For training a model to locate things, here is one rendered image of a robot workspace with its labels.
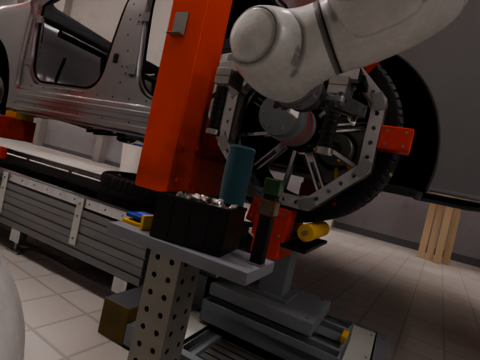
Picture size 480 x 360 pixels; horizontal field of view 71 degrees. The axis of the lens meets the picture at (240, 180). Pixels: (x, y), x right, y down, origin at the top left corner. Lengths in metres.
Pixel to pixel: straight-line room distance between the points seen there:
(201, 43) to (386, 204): 5.45
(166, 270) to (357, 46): 0.68
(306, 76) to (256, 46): 0.08
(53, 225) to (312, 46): 1.57
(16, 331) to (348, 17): 0.43
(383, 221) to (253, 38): 6.05
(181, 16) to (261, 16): 0.95
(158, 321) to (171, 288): 0.10
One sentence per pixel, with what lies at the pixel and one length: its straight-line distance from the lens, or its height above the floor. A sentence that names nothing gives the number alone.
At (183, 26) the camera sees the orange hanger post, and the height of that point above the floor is 1.13.
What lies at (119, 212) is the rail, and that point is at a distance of 1.50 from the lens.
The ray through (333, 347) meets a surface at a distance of 1.25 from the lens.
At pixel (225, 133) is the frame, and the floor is 0.78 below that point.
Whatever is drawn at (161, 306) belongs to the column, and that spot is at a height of 0.28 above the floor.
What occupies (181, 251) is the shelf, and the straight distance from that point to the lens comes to 0.83.
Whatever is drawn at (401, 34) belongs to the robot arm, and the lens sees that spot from 0.47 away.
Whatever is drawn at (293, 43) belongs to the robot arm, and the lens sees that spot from 0.45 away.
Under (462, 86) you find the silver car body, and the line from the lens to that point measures 1.57.
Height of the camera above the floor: 0.66
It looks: 2 degrees down
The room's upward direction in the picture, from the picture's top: 12 degrees clockwise
